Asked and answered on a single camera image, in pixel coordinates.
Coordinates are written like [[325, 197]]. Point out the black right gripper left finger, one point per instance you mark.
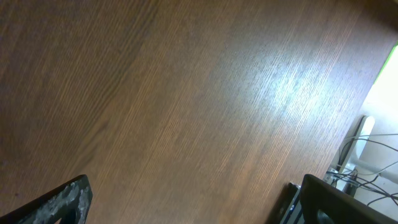
[[68, 203]]

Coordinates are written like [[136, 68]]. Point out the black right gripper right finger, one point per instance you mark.
[[322, 203]]

